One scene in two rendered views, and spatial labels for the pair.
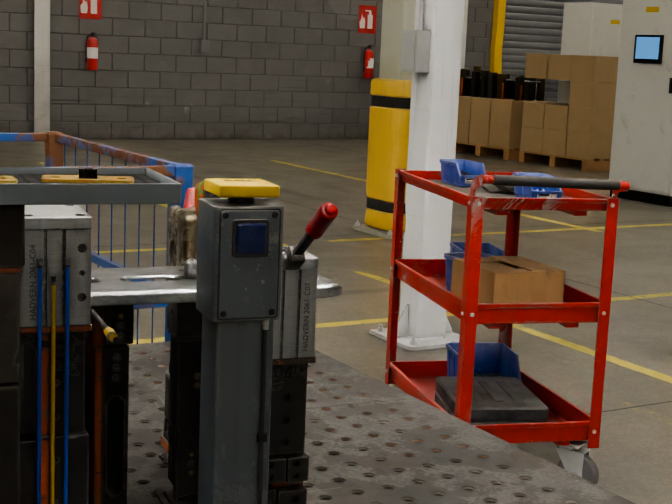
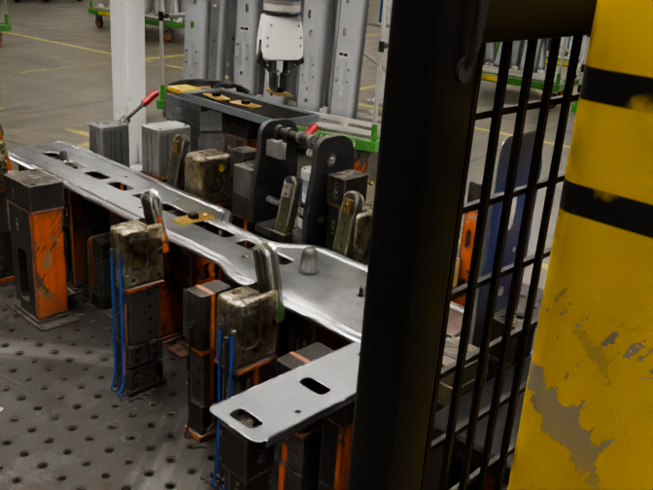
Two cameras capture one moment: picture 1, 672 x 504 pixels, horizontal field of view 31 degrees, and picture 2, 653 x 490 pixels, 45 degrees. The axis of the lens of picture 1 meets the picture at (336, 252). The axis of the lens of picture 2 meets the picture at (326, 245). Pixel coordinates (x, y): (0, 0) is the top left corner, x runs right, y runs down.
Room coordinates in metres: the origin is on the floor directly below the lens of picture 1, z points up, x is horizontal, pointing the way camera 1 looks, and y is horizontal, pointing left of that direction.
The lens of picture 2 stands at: (1.71, 2.19, 1.57)
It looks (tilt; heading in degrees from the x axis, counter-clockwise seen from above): 21 degrees down; 244
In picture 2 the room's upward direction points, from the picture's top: 4 degrees clockwise
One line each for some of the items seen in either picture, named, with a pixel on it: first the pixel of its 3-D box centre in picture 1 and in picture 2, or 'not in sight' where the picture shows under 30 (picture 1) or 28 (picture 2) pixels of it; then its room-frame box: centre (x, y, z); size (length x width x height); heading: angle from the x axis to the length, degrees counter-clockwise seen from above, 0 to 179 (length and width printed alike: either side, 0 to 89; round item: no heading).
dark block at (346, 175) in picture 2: not in sight; (340, 268); (1.01, 0.80, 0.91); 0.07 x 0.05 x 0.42; 22
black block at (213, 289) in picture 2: not in sight; (208, 364); (1.35, 0.99, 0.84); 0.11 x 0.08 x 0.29; 22
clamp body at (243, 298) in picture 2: not in sight; (243, 388); (1.34, 1.13, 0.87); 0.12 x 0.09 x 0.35; 22
